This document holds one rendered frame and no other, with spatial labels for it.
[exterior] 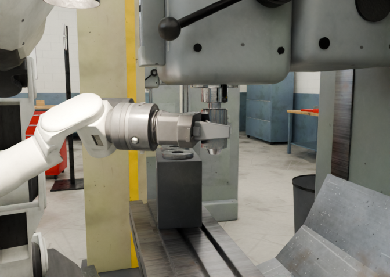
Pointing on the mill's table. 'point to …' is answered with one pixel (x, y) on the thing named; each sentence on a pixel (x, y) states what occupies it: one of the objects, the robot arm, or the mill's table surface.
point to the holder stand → (178, 187)
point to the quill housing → (226, 39)
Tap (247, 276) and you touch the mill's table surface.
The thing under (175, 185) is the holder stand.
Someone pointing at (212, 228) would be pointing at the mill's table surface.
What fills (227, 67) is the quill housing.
